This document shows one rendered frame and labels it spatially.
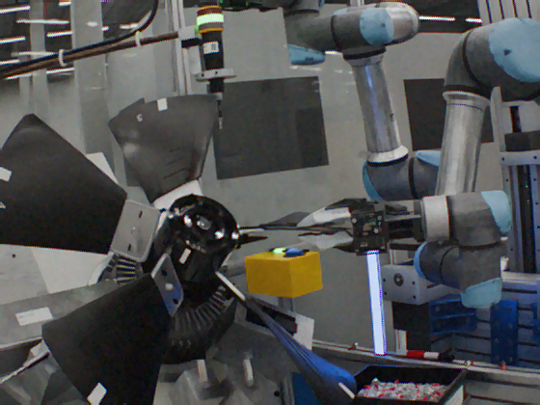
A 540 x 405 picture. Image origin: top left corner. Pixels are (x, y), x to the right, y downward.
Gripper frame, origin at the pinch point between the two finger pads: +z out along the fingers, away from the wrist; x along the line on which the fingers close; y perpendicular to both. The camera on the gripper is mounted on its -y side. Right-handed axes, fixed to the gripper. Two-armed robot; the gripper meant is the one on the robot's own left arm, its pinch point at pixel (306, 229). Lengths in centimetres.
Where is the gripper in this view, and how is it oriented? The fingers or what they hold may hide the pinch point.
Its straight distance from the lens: 116.2
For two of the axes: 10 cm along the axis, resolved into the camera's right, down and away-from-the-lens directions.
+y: -1.8, 2.1, -9.6
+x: 1.4, 9.7, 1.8
